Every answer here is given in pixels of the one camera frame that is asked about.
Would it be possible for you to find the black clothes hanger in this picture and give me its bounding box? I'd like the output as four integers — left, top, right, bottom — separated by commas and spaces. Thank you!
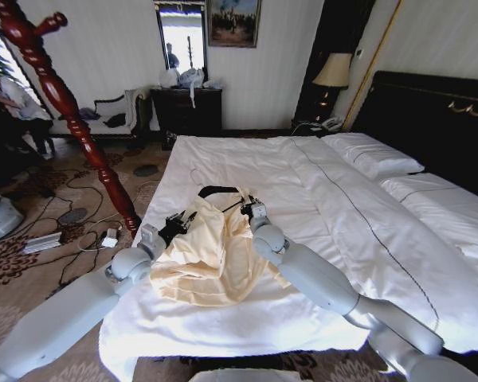
189, 169, 249, 213

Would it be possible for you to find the cream yellow garment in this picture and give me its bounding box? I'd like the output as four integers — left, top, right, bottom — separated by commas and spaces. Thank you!
148, 185, 292, 308

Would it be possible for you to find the black bed headboard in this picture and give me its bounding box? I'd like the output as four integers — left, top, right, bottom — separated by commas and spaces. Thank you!
349, 70, 478, 202

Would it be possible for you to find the white power adapter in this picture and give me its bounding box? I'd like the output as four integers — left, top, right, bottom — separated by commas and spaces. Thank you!
99, 227, 121, 249

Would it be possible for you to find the white duvet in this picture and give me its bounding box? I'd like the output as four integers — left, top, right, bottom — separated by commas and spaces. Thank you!
97, 134, 478, 380

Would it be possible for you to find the dark nightstand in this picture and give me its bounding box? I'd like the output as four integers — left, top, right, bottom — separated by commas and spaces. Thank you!
290, 117, 346, 138

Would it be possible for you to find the dark wooden dresser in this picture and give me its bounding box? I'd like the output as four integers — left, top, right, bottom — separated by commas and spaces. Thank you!
149, 87, 225, 138

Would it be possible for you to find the white telephone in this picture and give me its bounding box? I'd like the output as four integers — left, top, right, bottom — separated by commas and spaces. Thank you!
320, 115, 346, 132

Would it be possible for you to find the dark garment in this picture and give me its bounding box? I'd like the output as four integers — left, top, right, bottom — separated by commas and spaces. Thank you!
103, 113, 128, 129

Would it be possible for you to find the white draped towel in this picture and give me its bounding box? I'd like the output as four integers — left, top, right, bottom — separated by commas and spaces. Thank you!
123, 88, 151, 133

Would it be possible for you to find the white pillow with dark stripe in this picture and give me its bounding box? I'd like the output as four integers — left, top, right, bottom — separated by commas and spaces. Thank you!
321, 132, 425, 181
378, 171, 478, 258

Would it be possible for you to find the silver power strip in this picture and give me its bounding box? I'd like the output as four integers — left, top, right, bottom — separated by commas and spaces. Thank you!
22, 232, 63, 255

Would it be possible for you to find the white chaise sofa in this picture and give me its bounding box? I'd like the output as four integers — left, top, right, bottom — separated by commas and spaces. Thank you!
49, 88, 153, 140

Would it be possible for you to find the blue and white plastic bag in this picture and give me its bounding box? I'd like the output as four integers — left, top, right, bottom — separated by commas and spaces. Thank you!
177, 67, 206, 109

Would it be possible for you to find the table lamp with beige shade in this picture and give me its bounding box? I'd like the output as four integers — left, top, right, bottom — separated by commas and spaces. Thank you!
311, 52, 353, 109

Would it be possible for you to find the white robot front shell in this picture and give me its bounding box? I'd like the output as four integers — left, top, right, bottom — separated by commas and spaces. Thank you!
187, 368, 290, 382

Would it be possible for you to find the red-brown wooden coat stand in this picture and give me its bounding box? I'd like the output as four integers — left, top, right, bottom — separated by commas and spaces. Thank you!
0, 0, 143, 240

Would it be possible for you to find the white machine base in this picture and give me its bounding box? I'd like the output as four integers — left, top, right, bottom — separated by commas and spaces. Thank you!
0, 188, 25, 244

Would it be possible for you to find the framed painting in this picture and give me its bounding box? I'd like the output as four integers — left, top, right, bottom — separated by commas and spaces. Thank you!
206, 0, 263, 49

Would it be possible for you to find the person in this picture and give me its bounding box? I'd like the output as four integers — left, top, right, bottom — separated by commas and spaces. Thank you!
0, 69, 56, 157

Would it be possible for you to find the black floor cable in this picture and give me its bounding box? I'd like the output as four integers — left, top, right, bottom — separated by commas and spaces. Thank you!
7, 166, 123, 230
43, 229, 107, 302

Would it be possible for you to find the wall mirror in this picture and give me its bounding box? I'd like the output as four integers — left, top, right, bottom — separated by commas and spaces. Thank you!
154, 1, 210, 73

